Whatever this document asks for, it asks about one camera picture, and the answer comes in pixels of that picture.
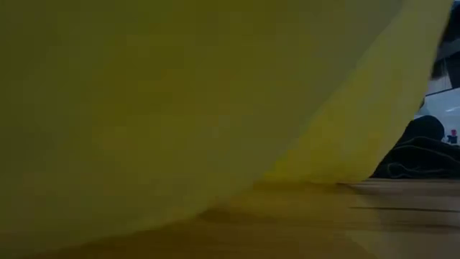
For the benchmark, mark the yellow-green shirt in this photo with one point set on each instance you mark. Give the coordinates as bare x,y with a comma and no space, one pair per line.
143,108

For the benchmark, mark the dark denim jeans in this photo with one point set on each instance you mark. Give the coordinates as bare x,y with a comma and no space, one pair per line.
424,162

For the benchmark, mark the small bottles group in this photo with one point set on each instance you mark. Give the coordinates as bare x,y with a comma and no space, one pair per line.
453,137

